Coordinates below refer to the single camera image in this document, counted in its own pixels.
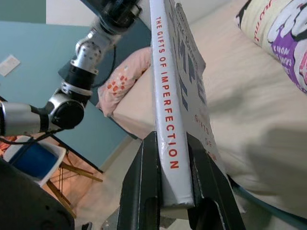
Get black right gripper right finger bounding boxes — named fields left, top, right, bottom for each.
left=186, top=132, right=247, bottom=230

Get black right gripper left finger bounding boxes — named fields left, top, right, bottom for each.
left=117, top=130, right=164, bottom=230

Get white hardcover book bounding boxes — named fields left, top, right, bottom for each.
left=148, top=0, right=228, bottom=208

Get pink patterned pillow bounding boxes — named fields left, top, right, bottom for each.
left=97, top=46, right=154, bottom=118

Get white plastic chair wooden legs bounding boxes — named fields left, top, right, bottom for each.
left=2, top=135, right=104, bottom=219

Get white mattress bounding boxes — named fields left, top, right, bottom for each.
left=114, top=0, right=307, bottom=213

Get black robot torso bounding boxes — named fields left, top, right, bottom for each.
left=0, top=157, right=75, bottom=230

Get white wall switch plate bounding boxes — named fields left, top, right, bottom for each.
left=0, top=54, right=21, bottom=77

